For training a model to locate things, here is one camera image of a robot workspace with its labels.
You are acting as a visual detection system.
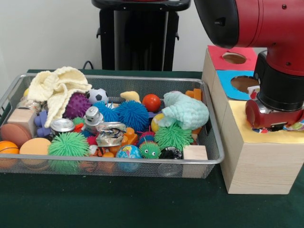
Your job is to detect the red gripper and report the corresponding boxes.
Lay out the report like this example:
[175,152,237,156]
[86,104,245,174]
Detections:
[245,99,304,130]

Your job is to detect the large polka dot cloth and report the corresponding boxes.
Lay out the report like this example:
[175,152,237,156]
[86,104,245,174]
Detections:
[247,85,304,135]

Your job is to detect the wooden box with three holes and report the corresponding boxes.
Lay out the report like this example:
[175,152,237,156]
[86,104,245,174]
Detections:
[201,45,304,195]

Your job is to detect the small wooden block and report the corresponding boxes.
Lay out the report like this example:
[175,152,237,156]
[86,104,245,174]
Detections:
[182,145,209,160]

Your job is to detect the mint green knitted cloth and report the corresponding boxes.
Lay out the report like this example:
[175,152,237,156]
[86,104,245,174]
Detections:
[158,91,210,131]

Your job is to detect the red orange ball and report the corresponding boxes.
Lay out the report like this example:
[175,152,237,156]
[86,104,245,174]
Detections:
[142,94,162,113]

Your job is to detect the rainbow spiky caterpillar toy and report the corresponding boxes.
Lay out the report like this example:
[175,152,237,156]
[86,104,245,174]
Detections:
[137,132,161,159]

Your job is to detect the blue spiky ball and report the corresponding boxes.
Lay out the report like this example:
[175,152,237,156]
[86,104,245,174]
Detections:
[115,99,150,126]

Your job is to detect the globe print ball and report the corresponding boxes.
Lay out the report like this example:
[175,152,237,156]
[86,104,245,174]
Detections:
[115,144,143,159]

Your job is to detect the dark green tablecloth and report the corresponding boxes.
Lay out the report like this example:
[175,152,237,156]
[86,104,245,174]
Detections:
[0,68,304,228]

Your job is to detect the small soccer ball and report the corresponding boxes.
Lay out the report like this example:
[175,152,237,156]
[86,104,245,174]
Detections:
[85,88,109,105]

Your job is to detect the purple knobbly ball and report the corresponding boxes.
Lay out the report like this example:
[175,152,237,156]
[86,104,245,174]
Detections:
[63,92,92,120]

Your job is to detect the green spiky ball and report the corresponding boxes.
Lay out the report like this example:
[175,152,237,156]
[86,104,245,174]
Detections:
[48,132,90,157]

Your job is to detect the pale yellow knitted cloth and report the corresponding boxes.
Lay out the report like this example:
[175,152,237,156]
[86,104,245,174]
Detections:
[27,66,93,129]

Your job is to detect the wire mesh bin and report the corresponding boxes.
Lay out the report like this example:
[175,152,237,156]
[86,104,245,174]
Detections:
[0,73,225,178]

